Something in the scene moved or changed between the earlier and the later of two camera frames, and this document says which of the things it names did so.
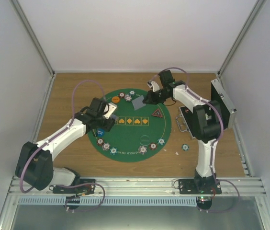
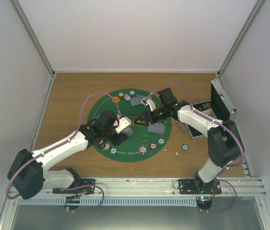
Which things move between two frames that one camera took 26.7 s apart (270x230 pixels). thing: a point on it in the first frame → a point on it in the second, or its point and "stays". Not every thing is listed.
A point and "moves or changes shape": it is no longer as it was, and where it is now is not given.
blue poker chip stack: x=142 y=149 stays
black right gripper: x=152 y=100 → x=144 y=115
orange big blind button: x=115 y=99 stays
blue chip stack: x=128 y=97 stays
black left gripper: x=107 y=127 → x=120 y=139
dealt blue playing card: x=138 y=102 moves or changes shape
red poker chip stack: x=152 y=146 stays
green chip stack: x=161 y=141 stays
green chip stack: x=113 y=150 stays
